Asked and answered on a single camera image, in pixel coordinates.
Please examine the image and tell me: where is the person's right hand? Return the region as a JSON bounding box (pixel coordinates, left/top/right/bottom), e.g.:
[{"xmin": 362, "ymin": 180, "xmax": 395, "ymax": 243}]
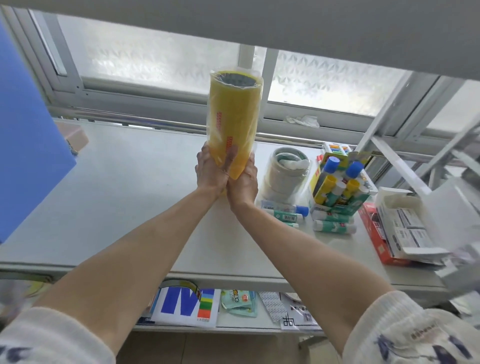
[{"xmin": 224, "ymin": 153, "xmax": 260, "ymax": 213}]

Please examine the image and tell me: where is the person's left hand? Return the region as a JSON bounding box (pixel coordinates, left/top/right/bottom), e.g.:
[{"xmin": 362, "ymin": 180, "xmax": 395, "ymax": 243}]
[{"xmin": 194, "ymin": 142, "xmax": 239, "ymax": 200}]

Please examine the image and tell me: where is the white tape roll stack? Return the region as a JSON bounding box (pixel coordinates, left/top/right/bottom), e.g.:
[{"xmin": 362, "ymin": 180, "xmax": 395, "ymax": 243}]
[{"xmin": 260, "ymin": 146, "xmax": 312, "ymax": 205}]

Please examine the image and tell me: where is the yellow tape roll stack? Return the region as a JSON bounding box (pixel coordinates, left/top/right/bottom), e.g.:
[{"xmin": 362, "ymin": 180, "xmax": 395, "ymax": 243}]
[{"xmin": 206, "ymin": 66, "xmax": 265, "ymax": 180}]

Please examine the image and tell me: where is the yellow glue stick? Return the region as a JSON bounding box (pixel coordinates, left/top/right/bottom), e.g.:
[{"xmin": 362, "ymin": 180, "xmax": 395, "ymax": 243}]
[
  {"xmin": 337, "ymin": 179, "xmax": 361, "ymax": 206},
  {"xmin": 313, "ymin": 174, "xmax": 338, "ymax": 206}
]

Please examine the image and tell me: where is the blue-capped white glue bottle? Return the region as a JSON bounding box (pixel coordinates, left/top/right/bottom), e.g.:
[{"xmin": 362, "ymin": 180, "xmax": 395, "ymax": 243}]
[
  {"xmin": 318, "ymin": 157, "xmax": 341, "ymax": 177},
  {"xmin": 344, "ymin": 161, "xmax": 365, "ymax": 181}
]

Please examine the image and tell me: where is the green glue stick display box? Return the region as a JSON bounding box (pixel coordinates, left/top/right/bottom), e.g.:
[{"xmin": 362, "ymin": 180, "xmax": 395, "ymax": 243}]
[{"xmin": 308, "ymin": 151, "xmax": 378, "ymax": 217}]

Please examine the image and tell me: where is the person's right forearm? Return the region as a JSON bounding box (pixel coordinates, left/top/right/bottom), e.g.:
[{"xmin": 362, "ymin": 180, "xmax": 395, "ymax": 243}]
[{"xmin": 228, "ymin": 200, "xmax": 395, "ymax": 355}]

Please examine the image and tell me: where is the person's left forearm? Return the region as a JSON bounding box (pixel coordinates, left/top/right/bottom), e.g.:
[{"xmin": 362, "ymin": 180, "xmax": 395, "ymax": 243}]
[{"xmin": 33, "ymin": 185, "xmax": 222, "ymax": 355}]

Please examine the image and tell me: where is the crumpled white tissue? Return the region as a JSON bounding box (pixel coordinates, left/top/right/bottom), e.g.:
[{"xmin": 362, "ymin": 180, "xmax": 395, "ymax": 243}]
[{"xmin": 284, "ymin": 115, "xmax": 320, "ymax": 128}]

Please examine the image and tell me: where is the white box of colourful pins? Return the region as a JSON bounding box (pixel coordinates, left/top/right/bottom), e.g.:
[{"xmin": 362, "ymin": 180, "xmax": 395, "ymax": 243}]
[{"xmin": 321, "ymin": 141, "xmax": 379, "ymax": 197}]

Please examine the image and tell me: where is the green printed packet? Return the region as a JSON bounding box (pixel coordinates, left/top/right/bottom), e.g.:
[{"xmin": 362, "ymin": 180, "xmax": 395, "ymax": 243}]
[
  {"xmin": 220, "ymin": 289, "xmax": 253, "ymax": 310},
  {"xmin": 226, "ymin": 292, "xmax": 259, "ymax": 319}
]

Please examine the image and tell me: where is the black-framed shelf label holder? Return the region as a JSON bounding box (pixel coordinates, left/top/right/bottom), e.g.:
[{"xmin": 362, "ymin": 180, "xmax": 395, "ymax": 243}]
[{"xmin": 161, "ymin": 279, "xmax": 202, "ymax": 301}]

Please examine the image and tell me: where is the white dotted packet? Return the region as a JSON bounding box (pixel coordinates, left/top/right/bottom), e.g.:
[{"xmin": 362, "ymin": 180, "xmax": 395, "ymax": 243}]
[{"xmin": 258, "ymin": 291, "xmax": 290, "ymax": 324}]

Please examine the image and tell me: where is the white lower shelf board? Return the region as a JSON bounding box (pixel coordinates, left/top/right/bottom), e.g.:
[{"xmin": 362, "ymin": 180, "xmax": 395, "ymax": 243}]
[{"xmin": 131, "ymin": 288, "xmax": 327, "ymax": 337}]

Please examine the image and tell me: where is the white shelf board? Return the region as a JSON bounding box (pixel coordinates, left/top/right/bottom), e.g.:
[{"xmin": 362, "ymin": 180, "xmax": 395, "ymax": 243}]
[
  {"xmin": 0, "ymin": 0, "xmax": 480, "ymax": 82},
  {"xmin": 131, "ymin": 288, "xmax": 327, "ymax": 337}
]

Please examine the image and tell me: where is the white paper ream blue print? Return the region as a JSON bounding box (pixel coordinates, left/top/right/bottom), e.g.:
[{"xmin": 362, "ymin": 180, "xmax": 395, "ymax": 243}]
[{"xmin": 149, "ymin": 286, "xmax": 222, "ymax": 329}]

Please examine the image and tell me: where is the frosted glass window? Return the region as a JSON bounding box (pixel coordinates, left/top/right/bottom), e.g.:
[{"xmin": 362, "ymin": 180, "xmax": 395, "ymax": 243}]
[{"xmin": 0, "ymin": 9, "xmax": 480, "ymax": 151}]

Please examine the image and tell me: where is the clear bag with printed paper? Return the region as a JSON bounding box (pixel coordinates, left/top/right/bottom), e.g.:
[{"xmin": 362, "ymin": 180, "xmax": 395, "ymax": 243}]
[{"xmin": 279, "ymin": 292, "xmax": 325, "ymax": 332}]

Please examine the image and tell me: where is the red flat box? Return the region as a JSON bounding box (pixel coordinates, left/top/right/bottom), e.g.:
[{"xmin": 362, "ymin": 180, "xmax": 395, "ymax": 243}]
[{"xmin": 358, "ymin": 202, "xmax": 413, "ymax": 267}]

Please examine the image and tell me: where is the pink beige box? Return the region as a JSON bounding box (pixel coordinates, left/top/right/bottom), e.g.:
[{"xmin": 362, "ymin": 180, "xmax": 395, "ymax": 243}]
[{"xmin": 56, "ymin": 122, "xmax": 90, "ymax": 154}]

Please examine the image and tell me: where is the white open cardboard box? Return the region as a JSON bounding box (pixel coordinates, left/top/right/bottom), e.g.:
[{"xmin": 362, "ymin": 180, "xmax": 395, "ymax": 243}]
[{"xmin": 374, "ymin": 176, "xmax": 480, "ymax": 265}]

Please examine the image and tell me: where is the white metal shelf rack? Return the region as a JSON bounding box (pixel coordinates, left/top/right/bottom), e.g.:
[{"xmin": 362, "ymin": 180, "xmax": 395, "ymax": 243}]
[{"xmin": 352, "ymin": 71, "xmax": 480, "ymax": 297}]

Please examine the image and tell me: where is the small white packet box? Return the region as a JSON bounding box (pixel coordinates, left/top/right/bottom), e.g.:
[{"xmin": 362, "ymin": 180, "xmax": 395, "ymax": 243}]
[
  {"xmin": 389, "ymin": 209, "xmax": 408, "ymax": 230},
  {"xmin": 393, "ymin": 228, "xmax": 413, "ymax": 248},
  {"xmin": 399, "ymin": 208, "xmax": 427, "ymax": 230},
  {"xmin": 406, "ymin": 228, "xmax": 436, "ymax": 248}
]

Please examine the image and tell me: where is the white upper shelf board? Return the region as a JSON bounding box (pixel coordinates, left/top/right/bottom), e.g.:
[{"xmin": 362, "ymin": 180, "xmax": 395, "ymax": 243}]
[{"xmin": 0, "ymin": 0, "xmax": 480, "ymax": 82}]

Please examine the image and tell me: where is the blue plastic file box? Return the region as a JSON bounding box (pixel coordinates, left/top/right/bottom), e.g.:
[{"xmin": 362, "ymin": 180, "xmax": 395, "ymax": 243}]
[{"xmin": 0, "ymin": 16, "xmax": 78, "ymax": 245}]

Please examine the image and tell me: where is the white floral right sleeve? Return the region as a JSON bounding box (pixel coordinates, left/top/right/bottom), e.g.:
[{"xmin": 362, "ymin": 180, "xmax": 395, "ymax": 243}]
[{"xmin": 343, "ymin": 290, "xmax": 480, "ymax": 364}]

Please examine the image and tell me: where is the white floral sleeve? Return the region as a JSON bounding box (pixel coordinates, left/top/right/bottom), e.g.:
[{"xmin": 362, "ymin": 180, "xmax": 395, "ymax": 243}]
[
  {"xmin": 343, "ymin": 290, "xmax": 480, "ymax": 364},
  {"xmin": 0, "ymin": 307, "xmax": 117, "ymax": 364}
]

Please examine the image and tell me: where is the white floral left sleeve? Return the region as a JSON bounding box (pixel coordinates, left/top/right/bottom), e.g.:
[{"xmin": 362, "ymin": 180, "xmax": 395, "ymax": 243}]
[{"xmin": 0, "ymin": 307, "xmax": 117, "ymax": 364}]

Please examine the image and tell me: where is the chrome metal rail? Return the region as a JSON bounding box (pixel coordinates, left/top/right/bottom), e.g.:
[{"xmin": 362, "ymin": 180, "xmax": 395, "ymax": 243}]
[{"xmin": 48, "ymin": 106, "xmax": 376, "ymax": 151}]

